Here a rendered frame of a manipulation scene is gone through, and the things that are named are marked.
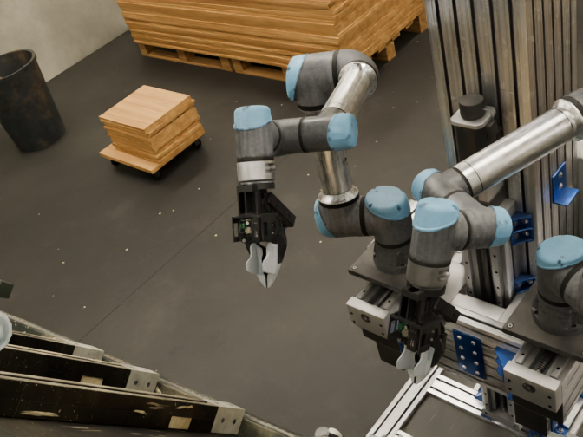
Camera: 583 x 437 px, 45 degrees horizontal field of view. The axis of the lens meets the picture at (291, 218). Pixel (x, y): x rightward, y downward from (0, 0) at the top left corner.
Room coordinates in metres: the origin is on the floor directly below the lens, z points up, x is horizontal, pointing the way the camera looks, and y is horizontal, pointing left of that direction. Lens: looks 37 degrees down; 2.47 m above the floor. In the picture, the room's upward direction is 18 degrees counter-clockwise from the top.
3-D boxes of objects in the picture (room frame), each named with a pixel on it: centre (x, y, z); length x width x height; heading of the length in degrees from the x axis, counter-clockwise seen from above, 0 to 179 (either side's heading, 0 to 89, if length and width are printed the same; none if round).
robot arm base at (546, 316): (1.16, -0.57, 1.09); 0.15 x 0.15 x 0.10
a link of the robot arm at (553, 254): (1.15, -0.58, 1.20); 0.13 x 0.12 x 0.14; 13
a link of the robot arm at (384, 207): (1.55, -0.26, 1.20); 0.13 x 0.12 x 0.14; 65
